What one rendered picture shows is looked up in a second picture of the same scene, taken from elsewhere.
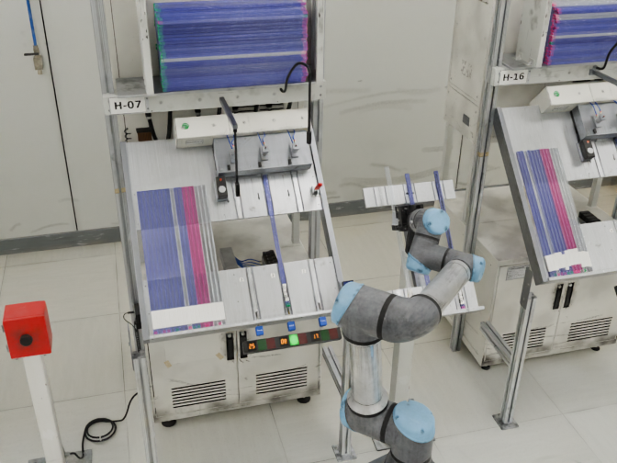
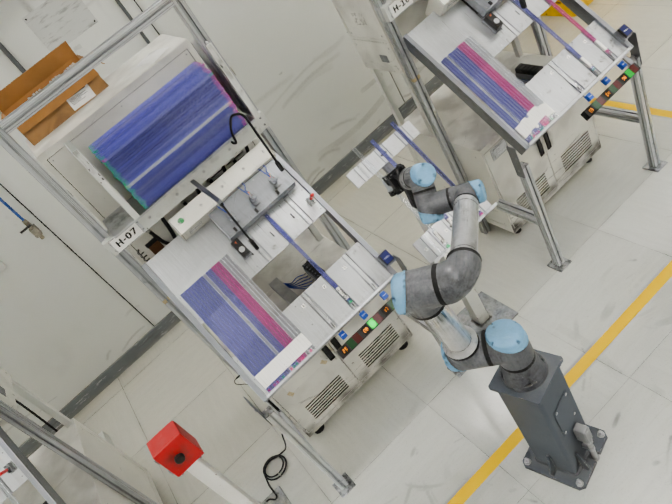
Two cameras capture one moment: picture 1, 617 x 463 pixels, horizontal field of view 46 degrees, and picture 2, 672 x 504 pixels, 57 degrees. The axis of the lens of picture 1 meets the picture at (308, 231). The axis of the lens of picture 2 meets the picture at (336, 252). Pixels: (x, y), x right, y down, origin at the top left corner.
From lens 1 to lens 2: 29 cm
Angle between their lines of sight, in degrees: 7
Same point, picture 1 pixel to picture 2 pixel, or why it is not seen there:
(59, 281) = (168, 373)
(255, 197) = (270, 236)
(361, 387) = (451, 341)
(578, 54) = not seen: outside the picture
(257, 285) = (318, 302)
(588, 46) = not seen: outside the picture
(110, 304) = (216, 365)
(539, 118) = (441, 21)
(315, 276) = (355, 265)
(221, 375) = (334, 373)
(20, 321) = (165, 449)
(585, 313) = (566, 142)
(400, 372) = not seen: hidden behind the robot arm
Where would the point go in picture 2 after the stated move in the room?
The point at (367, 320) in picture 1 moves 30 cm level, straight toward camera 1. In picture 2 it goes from (427, 299) to (473, 382)
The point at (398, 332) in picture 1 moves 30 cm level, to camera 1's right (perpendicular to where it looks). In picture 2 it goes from (457, 293) to (554, 228)
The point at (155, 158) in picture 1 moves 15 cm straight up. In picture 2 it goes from (176, 259) to (151, 233)
